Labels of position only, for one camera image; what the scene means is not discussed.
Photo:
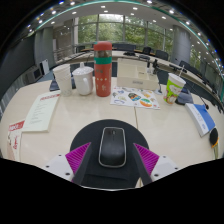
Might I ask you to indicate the black computer mouse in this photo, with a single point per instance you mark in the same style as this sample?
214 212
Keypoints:
112 148

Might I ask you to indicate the dark office chairs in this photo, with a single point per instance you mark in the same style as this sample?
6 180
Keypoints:
161 54

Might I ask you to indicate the blue and white book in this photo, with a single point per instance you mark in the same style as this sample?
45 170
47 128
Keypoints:
201 118

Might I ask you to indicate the green printed paper cup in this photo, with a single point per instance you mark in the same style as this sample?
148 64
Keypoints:
173 90

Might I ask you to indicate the ceiling lights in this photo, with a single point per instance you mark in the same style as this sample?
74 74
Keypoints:
135 8

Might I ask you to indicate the colourful sticker sheet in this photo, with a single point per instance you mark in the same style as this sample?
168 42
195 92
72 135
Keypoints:
135 97

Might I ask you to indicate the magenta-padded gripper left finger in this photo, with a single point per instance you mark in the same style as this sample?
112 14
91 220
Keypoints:
60 165

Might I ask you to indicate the grey floor-standing appliance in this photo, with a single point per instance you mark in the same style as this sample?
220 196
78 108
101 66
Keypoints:
33 74

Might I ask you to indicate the long curved conference table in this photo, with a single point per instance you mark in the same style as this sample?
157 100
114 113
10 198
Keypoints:
118 53

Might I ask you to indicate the white paper cup stack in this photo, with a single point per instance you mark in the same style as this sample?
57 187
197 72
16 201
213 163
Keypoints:
63 80

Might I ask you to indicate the white printed booklet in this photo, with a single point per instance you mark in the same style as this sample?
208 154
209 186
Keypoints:
41 111

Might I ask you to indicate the red bottle with green band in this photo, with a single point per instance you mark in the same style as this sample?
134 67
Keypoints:
103 73

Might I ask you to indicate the conference microphone unit blue display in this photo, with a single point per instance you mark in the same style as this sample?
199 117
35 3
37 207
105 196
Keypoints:
185 98

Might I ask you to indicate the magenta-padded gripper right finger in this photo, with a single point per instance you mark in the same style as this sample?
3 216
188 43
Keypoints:
165 165

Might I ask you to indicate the white cardboard box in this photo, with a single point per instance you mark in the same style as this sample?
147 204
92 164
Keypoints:
133 78

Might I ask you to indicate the white floor-standing appliance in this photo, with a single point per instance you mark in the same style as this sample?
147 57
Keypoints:
45 66

